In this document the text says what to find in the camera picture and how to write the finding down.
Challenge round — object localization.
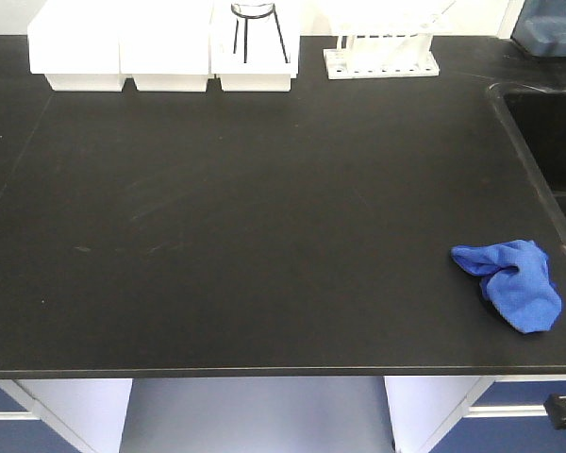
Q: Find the blue microfiber cloth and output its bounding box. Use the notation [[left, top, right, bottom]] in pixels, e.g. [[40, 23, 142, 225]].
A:
[[450, 240, 562, 334]]

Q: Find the blue cabinet right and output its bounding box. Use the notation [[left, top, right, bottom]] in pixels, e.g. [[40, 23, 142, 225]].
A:
[[384, 376, 566, 453]]

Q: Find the blue cabinet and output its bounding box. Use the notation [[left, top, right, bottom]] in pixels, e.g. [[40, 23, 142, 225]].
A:
[[0, 378, 132, 452], [384, 376, 566, 453]]

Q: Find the black lab sink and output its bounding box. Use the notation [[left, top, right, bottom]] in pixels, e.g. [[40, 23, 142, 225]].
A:
[[488, 83, 566, 258]]

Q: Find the blue equipment base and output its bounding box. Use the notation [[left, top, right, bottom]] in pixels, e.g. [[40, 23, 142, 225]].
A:
[[510, 0, 566, 58]]

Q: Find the white test tube rack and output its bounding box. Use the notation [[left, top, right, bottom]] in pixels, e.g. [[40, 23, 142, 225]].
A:
[[323, 33, 440, 80]]

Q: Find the white plastic bin right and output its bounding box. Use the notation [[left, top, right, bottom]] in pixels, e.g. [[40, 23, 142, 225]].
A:
[[210, 1, 300, 92]]

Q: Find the white plastic bin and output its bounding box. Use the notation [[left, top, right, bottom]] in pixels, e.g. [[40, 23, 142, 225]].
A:
[[119, 1, 213, 92], [27, 1, 125, 92], [210, 1, 300, 92]]

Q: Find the white plastic bin middle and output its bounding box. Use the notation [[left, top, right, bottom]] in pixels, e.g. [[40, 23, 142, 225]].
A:
[[119, 1, 213, 92]]

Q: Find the blue cabinet left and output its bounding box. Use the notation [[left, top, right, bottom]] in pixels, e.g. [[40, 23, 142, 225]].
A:
[[0, 378, 132, 452]]

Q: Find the white plastic bin left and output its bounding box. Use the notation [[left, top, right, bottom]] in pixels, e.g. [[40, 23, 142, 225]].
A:
[[27, 1, 125, 92]]

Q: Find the black wire tripod stand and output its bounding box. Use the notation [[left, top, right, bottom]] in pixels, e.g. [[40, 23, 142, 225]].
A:
[[230, 2, 290, 64]]

